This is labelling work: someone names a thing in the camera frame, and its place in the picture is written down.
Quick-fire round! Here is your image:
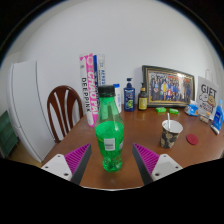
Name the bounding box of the blue tissue pack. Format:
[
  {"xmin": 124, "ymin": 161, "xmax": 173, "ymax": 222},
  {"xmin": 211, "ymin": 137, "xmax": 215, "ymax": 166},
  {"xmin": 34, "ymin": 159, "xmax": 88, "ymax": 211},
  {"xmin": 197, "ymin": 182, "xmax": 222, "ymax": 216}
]
[{"xmin": 184, "ymin": 103, "xmax": 200, "ymax": 117}]

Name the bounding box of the dark blue pump bottle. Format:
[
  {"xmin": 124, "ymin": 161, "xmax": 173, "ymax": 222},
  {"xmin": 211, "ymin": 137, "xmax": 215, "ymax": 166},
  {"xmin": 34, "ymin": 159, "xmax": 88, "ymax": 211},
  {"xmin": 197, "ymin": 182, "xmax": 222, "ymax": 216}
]
[{"xmin": 123, "ymin": 77, "xmax": 136, "ymax": 112}]

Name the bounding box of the white lotion bottle blue cap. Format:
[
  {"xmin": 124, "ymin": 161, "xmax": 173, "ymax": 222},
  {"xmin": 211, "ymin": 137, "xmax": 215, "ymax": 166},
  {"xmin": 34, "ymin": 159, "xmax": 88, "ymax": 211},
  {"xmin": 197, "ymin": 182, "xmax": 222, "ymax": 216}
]
[{"xmin": 113, "ymin": 83, "xmax": 123, "ymax": 114}]

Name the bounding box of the white paper gift bag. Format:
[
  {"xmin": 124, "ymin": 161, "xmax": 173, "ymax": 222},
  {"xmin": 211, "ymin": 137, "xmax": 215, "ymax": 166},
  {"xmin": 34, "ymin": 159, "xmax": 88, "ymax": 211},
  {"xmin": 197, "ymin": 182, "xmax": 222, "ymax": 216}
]
[{"xmin": 195, "ymin": 69, "xmax": 220, "ymax": 118}]

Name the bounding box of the white cabinet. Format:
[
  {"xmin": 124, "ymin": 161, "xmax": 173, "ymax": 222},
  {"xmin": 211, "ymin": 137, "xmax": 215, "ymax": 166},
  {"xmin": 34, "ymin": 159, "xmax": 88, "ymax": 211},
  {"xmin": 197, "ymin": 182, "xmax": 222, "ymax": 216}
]
[{"xmin": 6, "ymin": 60, "xmax": 56, "ymax": 163}]

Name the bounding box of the green plastic drink bottle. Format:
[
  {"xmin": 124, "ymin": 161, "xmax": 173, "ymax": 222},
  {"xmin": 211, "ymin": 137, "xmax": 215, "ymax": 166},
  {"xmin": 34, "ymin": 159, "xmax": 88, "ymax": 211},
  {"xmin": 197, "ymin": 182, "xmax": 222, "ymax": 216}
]
[{"xmin": 94, "ymin": 84, "xmax": 125, "ymax": 173}]

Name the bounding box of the framed group photo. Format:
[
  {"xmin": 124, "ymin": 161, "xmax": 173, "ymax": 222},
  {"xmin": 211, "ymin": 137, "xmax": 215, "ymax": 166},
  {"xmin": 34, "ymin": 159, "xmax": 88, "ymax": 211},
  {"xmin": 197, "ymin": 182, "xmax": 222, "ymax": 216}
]
[{"xmin": 141, "ymin": 64, "xmax": 196, "ymax": 108}]

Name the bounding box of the dark wooden chair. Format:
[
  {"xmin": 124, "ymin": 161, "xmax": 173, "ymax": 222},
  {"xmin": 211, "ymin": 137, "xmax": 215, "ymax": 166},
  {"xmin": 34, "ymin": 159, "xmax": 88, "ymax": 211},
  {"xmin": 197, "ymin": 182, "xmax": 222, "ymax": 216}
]
[{"xmin": 46, "ymin": 85, "xmax": 84, "ymax": 144}]

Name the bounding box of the white stirring stick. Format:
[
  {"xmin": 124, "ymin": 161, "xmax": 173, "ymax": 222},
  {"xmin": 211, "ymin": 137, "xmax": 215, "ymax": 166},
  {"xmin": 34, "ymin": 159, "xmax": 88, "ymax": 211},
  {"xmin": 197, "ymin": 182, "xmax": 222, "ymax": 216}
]
[{"xmin": 166, "ymin": 112, "xmax": 172, "ymax": 132}]

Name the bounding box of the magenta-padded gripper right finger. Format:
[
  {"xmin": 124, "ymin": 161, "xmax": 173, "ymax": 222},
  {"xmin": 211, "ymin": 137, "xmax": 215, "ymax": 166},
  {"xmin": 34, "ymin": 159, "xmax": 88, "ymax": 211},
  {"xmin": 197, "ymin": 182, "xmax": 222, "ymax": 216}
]
[{"xmin": 132, "ymin": 143, "xmax": 184, "ymax": 186}]

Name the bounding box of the green crate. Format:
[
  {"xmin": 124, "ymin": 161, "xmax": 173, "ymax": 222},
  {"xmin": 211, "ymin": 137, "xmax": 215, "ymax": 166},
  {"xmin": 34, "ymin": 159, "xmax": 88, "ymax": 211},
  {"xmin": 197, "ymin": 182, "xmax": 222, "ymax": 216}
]
[{"xmin": 0, "ymin": 110, "xmax": 19, "ymax": 158}]

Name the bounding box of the brown bottle yellow label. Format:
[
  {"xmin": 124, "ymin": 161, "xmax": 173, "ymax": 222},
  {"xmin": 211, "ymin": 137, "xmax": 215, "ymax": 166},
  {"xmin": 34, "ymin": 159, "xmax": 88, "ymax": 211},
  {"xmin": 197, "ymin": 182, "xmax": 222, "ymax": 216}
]
[{"xmin": 137, "ymin": 82, "xmax": 149, "ymax": 112}]

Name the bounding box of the pink and white tube box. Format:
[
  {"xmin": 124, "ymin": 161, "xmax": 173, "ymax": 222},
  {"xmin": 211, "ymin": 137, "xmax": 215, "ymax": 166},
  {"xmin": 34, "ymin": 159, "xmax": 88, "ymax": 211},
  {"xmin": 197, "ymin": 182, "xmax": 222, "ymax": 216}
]
[{"xmin": 79, "ymin": 53, "xmax": 101, "ymax": 128}]

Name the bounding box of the small white remote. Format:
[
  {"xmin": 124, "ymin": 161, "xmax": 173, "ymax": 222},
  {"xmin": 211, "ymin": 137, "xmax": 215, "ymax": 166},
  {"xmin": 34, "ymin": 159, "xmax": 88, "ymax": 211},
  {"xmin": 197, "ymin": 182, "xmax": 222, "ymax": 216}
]
[{"xmin": 209, "ymin": 124, "xmax": 220, "ymax": 135}]

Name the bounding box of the flat round red coaster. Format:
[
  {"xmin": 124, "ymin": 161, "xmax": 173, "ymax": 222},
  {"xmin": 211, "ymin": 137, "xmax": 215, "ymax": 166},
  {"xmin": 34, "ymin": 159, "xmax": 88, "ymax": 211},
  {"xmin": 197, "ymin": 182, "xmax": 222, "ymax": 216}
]
[{"xmin": 186, "ymin": 133, "xmax": 200, "ymax": 146}]

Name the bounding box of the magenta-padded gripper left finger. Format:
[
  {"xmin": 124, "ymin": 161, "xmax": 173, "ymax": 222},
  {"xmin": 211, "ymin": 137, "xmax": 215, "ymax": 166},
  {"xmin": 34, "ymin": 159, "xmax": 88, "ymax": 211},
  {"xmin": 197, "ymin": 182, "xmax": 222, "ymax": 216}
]
[{"xmin": 41, "ymin": 143, "xmax": 93, "ymax": 186}]

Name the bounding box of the blue detergent bottle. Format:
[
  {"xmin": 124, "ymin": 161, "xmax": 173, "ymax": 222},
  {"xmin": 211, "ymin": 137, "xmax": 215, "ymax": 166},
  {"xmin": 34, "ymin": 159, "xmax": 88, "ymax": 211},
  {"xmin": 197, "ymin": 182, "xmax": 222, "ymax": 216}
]
[{"xmin": 211, "ymin": 99, "xmax": 224, "ymax": 132}]

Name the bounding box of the camouflage print paper cup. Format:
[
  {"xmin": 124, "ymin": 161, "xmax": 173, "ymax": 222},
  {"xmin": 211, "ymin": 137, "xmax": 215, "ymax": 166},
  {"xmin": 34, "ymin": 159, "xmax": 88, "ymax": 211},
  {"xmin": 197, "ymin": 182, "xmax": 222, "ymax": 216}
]
[{"xmin": 160, "ymin": 119, "xmax": 184, "ymax": 150}]

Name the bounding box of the white tube box blue print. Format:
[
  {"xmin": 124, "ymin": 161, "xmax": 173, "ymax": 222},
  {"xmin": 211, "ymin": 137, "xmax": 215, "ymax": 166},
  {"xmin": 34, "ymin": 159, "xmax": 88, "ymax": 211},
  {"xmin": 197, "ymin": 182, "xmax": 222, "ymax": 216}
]
[{"xmin": 93, "ymin": 54, "xmax": 108, "ymax": 89}]

